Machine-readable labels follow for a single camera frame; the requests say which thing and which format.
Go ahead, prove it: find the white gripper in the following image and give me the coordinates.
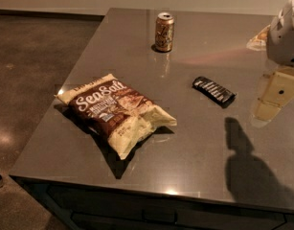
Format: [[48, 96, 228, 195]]
[[253, 0, 294, 122]]

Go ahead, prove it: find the black rxbar chocolate bar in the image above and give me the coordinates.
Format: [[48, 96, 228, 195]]
[[192, 76, 236, 108]]

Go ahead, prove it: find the brown sea salt chip bag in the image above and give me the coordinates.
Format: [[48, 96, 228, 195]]
[[57, 74, 177, 160]]

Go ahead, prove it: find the yellow snack packet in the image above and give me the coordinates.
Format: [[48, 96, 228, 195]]
[[246, 26, 270, 51]]

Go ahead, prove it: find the gold drink can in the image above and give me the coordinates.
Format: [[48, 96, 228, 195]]
[[155, 11, 174, 52]]

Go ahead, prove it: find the dark cabinet drawer front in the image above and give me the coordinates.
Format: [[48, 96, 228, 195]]
[[18, 179, 294, 230]]

